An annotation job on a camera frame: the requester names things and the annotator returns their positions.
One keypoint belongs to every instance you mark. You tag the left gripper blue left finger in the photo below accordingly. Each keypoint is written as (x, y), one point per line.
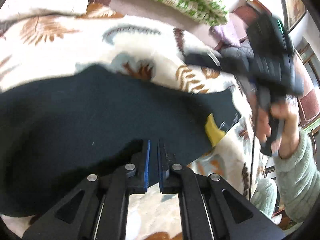
(142, 173)

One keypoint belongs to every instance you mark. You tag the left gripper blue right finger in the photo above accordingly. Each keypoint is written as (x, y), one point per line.
(165, 162)

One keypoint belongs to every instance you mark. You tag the black pants with yellow patch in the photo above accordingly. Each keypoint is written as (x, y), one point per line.
(55, 132)

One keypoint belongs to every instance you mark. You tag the right forearm grey-green sleeve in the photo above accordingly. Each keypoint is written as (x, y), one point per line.
(298, 180)

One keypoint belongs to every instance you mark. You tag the person's right hand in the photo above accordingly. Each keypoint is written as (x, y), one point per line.
(286, 110)

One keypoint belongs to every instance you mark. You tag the grey quilted cover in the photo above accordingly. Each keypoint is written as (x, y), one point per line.
(235, 54)

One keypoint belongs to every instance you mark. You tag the books on headboard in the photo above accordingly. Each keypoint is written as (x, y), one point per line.
(258, 6)

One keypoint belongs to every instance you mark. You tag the beige leaf pattern blanket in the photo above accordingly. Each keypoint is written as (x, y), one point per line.
(41, 47)

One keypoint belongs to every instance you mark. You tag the pink quilted bed sheet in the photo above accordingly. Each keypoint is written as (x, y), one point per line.
(158, 11)

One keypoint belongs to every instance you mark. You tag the framed wall picture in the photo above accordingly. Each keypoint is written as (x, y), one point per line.
(294, 11)

